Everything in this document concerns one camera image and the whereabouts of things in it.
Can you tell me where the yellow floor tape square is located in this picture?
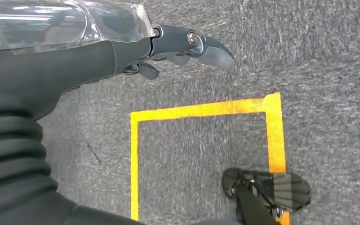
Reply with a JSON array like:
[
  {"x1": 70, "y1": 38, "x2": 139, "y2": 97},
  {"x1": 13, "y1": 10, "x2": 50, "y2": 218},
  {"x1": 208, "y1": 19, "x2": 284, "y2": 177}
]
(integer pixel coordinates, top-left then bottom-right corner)
[{"x1": 130, "y1": 91, "x2": 291, "y2": 225}]

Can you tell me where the black robot foot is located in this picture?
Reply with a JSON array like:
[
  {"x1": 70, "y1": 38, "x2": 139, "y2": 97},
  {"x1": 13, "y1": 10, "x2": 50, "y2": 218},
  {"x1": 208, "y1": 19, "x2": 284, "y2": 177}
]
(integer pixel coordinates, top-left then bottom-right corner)
[{"x1": 221, "y1": 167, "x2": 311, "y2": 225}]

